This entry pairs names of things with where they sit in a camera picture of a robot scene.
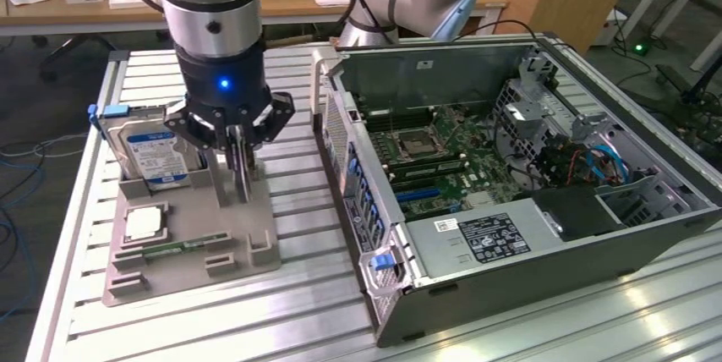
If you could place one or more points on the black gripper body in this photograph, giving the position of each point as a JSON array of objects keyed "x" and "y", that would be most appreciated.
[{"x": 223, "y": 83}]

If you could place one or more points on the green graphics card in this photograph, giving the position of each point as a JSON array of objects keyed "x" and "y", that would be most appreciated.
[{"x": 243, "y": 184}]

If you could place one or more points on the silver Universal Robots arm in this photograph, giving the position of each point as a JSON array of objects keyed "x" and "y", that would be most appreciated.
[{"x": 209, "y": 7}]

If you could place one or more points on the silver hard disk, blue label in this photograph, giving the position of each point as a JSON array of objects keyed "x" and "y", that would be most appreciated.
[{"x": 150, "y": 159}]

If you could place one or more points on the hard drive with blue caddy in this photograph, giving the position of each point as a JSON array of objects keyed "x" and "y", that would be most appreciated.
[{"x": 115, "y": 110}]

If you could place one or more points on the silver CPU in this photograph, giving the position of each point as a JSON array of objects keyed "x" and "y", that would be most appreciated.
[{"x": 143, "y": 224}]

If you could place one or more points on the CPU socket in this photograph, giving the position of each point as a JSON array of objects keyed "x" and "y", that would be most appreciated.
[{"x": 421, "y": 143}]

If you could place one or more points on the green RAM stick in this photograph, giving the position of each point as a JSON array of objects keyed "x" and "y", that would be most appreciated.
[{"x": 175, "y": 246}]

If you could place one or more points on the installed black RAM sticks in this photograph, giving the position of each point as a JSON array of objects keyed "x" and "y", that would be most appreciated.
[{"x": 429, "y": 168}]

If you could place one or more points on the black chair base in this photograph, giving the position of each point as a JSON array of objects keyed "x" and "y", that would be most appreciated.
[{"x": 62, "y": 47}]

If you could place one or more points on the blue expansion slot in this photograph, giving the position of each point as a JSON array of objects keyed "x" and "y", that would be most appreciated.
[{"x": 418, "y": 195}]

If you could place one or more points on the grey parts rack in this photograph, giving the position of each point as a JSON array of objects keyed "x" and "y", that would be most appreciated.
[{"x": 191, "y": 269}]

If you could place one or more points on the green motherboard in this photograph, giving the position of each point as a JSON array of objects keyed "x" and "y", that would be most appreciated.
[{"x": 474, "y": 171}]

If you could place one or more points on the blue case latch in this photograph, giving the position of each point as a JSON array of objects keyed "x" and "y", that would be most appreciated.
[{"x": 382, "y": 261}]

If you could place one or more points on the metal disk bay cage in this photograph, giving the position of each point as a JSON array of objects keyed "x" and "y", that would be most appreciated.
[{"x": 527, "y": 121}]

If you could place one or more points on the grey power supply unit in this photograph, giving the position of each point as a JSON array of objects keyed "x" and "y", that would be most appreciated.
[{"x": 451, "y": 252}]

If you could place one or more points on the black plastic shroud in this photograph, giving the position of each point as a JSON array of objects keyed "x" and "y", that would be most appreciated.
[{"x": 576, "y": 214}]

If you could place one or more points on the open grey PC case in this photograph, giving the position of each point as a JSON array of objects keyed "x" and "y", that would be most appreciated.
[{"x": 507, "y": 290}]

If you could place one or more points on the green indicator light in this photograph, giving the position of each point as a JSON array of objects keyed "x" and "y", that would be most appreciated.
[{"x": 640, "y": 47}]

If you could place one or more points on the white table frame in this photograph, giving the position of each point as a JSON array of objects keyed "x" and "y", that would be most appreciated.
[{"x": 708, "y": 51}]

